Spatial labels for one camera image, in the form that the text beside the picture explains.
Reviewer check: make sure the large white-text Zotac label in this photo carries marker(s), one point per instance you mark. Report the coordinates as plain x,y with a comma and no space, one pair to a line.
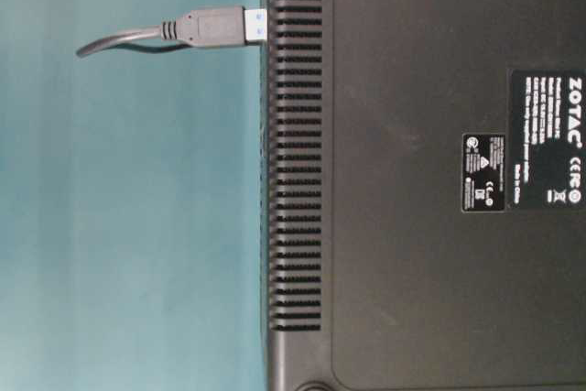
546,140

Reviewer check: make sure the black Zotac mini PC box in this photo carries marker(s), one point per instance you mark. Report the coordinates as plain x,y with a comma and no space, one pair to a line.
373,277

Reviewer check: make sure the small certification label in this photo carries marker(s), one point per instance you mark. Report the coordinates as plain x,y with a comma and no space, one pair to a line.
483,172

